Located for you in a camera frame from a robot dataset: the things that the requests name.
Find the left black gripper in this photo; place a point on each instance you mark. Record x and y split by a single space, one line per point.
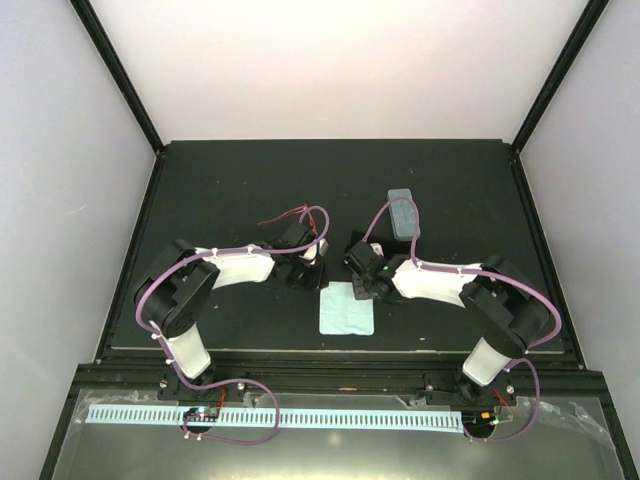
316 281

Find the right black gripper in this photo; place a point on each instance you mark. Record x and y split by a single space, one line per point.
358 288

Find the light blue cloth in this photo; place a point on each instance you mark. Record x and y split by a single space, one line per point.
341 314

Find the green lined glasses case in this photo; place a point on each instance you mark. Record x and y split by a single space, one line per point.
404 219

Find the black glasses case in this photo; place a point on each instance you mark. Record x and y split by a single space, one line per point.
388 247

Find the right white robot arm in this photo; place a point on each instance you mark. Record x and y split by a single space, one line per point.
512 316

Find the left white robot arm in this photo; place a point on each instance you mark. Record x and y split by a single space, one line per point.
170 297

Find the left circuit board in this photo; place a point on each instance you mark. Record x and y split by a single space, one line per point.
201 414

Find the circuit board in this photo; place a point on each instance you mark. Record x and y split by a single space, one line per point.
479 418
201 414

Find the right circuit board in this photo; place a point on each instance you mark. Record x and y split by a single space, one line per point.
479 418

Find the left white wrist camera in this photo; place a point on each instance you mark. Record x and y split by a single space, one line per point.
315 251

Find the white slotted cable duct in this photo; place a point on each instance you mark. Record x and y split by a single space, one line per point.
287 418

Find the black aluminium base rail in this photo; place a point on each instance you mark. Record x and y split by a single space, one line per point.
434 382

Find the right black frame post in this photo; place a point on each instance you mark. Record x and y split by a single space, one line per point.
570 51

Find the black frame post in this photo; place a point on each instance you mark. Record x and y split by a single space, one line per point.
570 51
106 50

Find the left black frame post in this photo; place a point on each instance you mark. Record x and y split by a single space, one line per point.
106 50

